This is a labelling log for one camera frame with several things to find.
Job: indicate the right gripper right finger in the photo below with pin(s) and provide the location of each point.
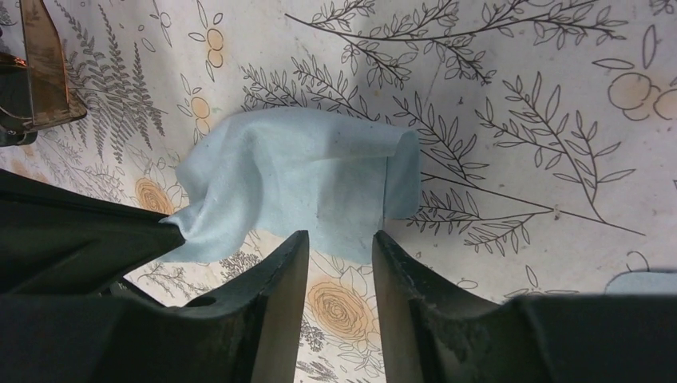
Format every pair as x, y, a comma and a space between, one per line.
434, 331

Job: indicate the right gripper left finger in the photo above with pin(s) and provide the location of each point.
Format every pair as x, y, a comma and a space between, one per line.
246, 330

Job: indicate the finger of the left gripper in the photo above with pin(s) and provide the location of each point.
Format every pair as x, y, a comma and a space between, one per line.
55, 241

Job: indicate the brown sunglasses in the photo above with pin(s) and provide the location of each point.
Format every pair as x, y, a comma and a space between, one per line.
34, 90

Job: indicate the small light blue cloth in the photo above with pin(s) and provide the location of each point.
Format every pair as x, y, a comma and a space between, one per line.
292, 169

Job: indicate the large light blue cloth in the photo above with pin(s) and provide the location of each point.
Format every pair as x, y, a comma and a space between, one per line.
645, 282

